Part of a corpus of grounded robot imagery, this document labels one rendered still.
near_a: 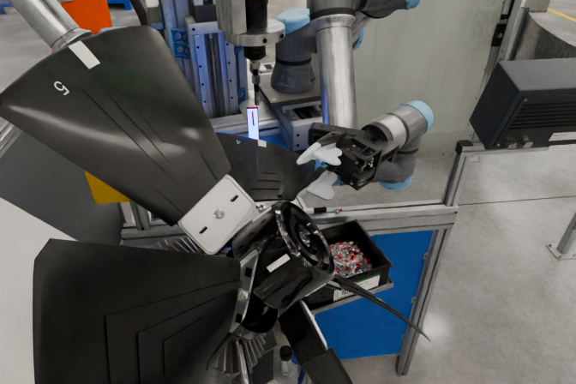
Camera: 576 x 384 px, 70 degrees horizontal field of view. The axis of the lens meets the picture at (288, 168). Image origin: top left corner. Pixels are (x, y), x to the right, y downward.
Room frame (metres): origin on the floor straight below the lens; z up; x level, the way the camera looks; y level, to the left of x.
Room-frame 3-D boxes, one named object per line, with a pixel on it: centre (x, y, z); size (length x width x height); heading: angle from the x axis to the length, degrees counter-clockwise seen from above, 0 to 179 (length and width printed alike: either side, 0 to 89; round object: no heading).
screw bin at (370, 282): (0.68, -0.11, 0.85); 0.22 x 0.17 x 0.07; 112
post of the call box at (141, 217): (0.80, 0.37, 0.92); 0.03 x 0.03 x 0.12; 7
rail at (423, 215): (0.84, -0.02, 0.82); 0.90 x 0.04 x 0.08; 97
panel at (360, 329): (0.84, -0.02, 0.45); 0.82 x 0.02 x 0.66; 97
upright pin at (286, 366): (0.35, 0.00, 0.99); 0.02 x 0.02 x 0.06
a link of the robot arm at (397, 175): (0.76, -0.23, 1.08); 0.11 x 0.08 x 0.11; 100
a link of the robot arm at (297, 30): (1.30, -0.02, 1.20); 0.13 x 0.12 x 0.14; 100
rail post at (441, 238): (0.89, -0.45, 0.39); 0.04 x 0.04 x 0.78; 7
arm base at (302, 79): (1.29, -0.02, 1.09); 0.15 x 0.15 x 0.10
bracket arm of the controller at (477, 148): (0.90, -0.55, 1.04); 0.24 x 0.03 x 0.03; 97
